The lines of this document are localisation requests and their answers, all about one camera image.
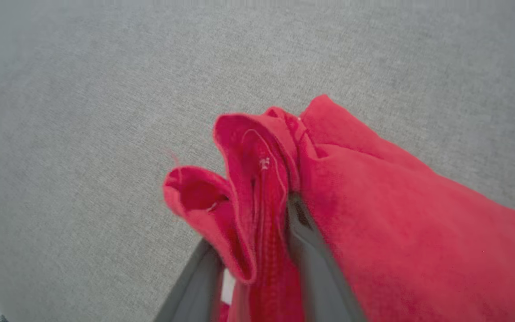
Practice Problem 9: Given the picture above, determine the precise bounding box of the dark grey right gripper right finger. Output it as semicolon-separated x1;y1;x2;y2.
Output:
286;194;366;322

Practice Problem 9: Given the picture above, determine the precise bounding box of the red jersey garment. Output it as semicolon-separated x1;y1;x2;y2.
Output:
163;94;515;322

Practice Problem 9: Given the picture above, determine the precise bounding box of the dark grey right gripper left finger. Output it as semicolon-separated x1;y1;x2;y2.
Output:
154;238;225;322

